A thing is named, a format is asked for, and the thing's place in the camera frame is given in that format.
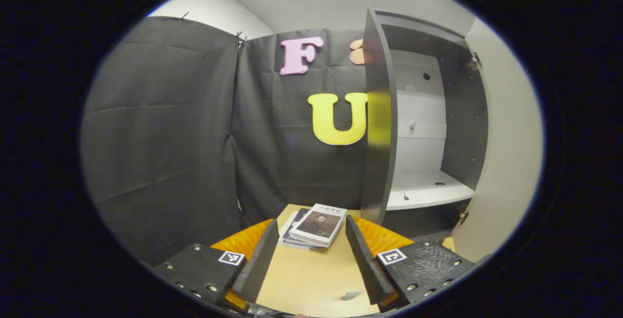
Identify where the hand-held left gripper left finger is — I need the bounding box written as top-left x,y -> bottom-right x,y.
151,218 -> 280,311

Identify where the dark grey cabinet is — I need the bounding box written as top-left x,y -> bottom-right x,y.
360,8 -> 489,241

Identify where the white portrait book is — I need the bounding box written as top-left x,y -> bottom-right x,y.
289,204 -> 348,248

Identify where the white cabinet shelf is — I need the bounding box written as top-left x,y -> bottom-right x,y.
386,169 -> 475,210

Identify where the blue book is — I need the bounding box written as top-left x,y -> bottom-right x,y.
278,207 -> 322,250

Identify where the black backdrop cloth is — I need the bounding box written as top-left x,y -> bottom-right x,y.
80,15 -> 370,266

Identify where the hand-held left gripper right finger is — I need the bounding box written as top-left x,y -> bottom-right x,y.
345,215 -> 475,313

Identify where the beige cabinet door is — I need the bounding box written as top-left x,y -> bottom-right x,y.
450,18 -> 545,262

